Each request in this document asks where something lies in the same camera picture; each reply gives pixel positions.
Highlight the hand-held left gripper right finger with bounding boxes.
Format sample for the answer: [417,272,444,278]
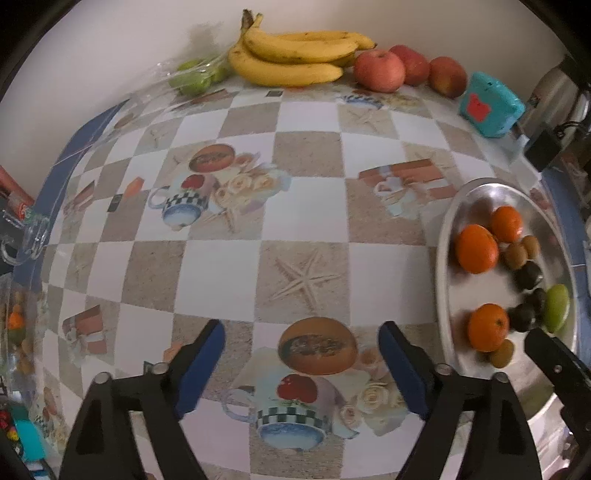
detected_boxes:
[378,320,543,480]

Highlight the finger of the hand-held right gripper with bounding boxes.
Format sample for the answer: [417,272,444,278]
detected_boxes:
[524,329,591,407]

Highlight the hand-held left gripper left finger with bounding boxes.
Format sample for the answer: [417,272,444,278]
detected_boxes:
[59,319,226,480]

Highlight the dark round fruit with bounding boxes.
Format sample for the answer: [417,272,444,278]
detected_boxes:
[508,303,536,333]
[527,287,549,315]
[514,261,544,291]

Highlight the small orange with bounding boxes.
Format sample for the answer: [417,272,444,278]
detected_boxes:
[467,304,510,353]
[490,205,525,244]

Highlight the steel basin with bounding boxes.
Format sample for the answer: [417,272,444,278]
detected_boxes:
[435,178,581,418]

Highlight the large orange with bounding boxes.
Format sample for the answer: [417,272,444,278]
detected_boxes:
[455,224,500,274]

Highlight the green fruits in plastic bag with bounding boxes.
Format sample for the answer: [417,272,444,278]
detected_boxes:
[152,55,234,97]

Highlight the teal plastic object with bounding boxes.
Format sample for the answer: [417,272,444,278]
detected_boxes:
[11,406,47,462]

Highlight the clear plastic container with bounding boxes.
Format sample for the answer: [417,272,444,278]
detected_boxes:
[0,277,44,388]

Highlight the checkered printed tablecloth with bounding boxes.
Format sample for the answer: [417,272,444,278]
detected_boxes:
[9,74,578,480]

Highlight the glass mug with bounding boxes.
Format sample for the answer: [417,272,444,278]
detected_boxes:
[0,210,49,265]

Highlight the black charger block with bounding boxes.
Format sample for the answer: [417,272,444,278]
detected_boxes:
[525,129,564,171]

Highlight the red packet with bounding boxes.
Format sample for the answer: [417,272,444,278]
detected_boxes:
[0,166,35,217]

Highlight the steel thermos jug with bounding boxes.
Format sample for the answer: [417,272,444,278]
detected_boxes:
[517,55,583,139]

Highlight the teal plastic box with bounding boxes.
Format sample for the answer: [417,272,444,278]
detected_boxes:
[458,71,526,138]

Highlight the pale red apple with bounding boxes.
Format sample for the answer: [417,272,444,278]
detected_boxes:
[353,49,406,93]

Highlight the yellow banana bunch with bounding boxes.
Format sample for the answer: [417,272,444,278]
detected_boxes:
[228,9,377,88]

